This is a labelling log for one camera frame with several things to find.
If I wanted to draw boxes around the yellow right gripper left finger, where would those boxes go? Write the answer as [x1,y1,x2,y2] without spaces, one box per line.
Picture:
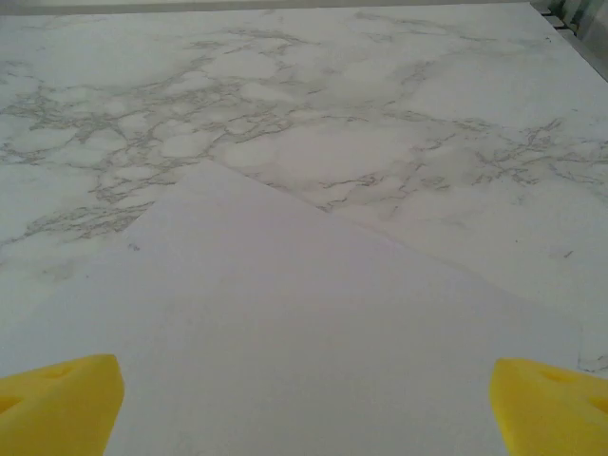
[0,352,126,456]

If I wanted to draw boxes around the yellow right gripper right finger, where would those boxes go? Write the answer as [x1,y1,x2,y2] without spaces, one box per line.
[488,356,608,456]

